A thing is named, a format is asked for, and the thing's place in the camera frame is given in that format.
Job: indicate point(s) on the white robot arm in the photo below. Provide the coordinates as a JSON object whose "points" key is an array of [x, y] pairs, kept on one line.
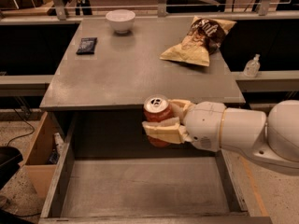
{"points": [[269, 139]]}

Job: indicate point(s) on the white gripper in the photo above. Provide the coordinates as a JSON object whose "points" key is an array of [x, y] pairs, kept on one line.
{"points": [[204, 124]]}

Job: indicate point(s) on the white bowl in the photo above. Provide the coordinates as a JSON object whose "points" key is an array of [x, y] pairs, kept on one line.
{"points": [[121, 20]]}

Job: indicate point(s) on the dark blue snack packet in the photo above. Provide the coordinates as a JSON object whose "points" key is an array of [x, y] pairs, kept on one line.
{"points": [[87, 45]]}

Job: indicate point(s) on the red coke can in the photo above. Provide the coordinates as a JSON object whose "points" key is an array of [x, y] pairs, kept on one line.
{"points": [[157, 108]]}

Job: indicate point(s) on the clear sanitizer pump bottle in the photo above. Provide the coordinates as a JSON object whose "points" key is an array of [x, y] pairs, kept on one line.
{"points": [[252, 67]]}

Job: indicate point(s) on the cardboard box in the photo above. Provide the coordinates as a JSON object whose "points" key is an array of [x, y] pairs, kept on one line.
{"points": [[36, 165]]}

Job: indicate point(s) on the open grey top drawer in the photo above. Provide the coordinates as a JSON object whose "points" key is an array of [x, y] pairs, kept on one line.
{"points": [[109, 173]]}

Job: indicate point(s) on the bottle in cardboard box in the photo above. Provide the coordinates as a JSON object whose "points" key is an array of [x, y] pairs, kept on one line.
{"points": [[56, 149]]}

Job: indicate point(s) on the yellow brown chip bag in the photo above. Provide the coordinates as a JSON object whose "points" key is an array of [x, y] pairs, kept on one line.
{"points": [[203, 39]]}

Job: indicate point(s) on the metal railing with posts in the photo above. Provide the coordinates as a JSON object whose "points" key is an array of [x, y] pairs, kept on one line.
{"points": [[64, 9]]}

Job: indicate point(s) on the grey cabinet with drawers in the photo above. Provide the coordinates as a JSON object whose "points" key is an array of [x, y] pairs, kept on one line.
{"points": [[126, 69]]}

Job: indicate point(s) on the black object at left edge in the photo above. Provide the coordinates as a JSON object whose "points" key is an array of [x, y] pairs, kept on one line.
{"points": [[10, 157]]}

